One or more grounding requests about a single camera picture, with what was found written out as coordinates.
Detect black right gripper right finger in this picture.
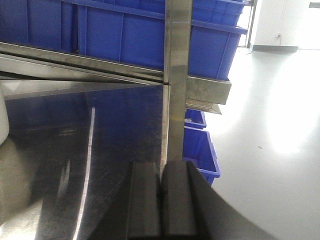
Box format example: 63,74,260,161
161,161,275,240

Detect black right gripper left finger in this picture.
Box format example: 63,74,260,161
96,162,161,240

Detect blue bin on floor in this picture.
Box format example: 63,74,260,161
182,126,221,186

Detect stainless steel shelf rack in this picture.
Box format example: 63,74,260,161
0,0,232,240

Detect blue plastic bin upper right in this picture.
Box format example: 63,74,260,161
74,0,247,80

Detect blue plastic bin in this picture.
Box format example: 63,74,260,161
0,0,78,53
74,0,247,80

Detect blue plastic bin upper left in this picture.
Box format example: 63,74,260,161
0,0,78,53

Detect small blue bin behind post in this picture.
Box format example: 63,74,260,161
184,108,207,129

